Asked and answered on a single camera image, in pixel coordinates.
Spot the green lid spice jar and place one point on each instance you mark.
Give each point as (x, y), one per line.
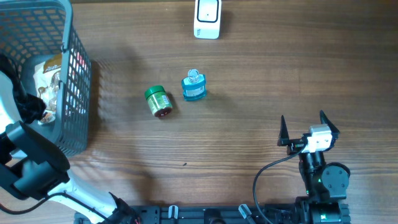
(158, 101)

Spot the grey plastic mesh basket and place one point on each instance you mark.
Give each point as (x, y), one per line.
(35, 31)

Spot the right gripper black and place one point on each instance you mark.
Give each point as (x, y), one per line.
(295, 144)

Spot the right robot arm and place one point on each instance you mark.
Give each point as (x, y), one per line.
(325, 183)

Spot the white barcode scanner box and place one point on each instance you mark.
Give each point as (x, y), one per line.
(207, 19)

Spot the blue mouthwash bottle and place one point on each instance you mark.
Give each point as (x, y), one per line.
(194, 85)

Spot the white brown snack pouch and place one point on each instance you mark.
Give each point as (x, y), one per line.
(47, 77)

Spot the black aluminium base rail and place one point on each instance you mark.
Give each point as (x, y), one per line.
(282, 213)

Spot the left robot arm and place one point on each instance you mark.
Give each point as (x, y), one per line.
(34, 167)

